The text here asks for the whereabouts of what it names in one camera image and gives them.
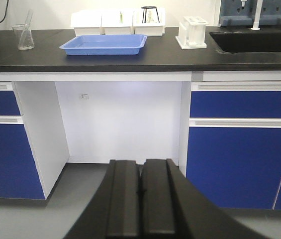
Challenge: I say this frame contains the white storage bin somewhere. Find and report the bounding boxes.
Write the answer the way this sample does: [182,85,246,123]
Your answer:
[101,9,134,35]
[71,10,103,36]
[133,7,166,36]

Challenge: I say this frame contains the blue right upper drawer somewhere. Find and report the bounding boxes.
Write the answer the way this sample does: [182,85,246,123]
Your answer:
[190,91,281,119]

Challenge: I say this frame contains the white middle storage bin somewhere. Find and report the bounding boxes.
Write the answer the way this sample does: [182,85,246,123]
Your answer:
[101,9,134,35]

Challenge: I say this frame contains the white right storage bin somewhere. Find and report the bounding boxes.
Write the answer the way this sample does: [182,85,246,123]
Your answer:
[133,7,166,36]

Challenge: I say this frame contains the white faucet pipe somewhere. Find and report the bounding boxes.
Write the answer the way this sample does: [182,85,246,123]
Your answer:
[250,0,263,30]

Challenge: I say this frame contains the blue cabinet door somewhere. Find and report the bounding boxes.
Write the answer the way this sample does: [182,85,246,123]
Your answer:
[186,127,281,209]
[0,124,45,200]

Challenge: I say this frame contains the black lab sink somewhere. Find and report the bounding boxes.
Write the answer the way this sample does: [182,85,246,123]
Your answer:
[210,32,281,53]

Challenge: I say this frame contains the blue left lower cabinet door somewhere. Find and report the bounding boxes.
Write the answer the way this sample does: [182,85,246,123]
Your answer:
[0,124,45,200]

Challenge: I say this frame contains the white left storage bin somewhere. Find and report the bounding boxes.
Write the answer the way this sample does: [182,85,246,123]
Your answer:
[71,10,103,36]

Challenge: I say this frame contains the blue right lower cabinet door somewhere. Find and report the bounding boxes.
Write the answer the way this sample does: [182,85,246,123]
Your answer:
[186,127,281,209]

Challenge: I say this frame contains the blue grey pegboard drying rack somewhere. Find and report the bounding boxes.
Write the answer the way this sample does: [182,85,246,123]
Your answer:
[218,0,281,26]

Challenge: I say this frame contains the blue plastic tray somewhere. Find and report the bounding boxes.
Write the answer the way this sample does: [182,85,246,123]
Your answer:
[60,34,147,55]

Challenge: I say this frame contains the white test tube rack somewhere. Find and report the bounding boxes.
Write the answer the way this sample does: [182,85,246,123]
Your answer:
[176,16,208,50]

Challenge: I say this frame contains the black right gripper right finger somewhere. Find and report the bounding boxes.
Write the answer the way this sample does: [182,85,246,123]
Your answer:
[141,159,266,239]

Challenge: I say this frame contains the clear glass test tube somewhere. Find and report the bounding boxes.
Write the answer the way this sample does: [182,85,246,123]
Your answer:
[18,9,33,50]

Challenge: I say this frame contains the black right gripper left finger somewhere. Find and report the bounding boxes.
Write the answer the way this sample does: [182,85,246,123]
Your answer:
[64,160,140,239]

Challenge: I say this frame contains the black wire tripod stand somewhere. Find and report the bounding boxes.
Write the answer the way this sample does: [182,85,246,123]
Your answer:
[141,6,160,23]

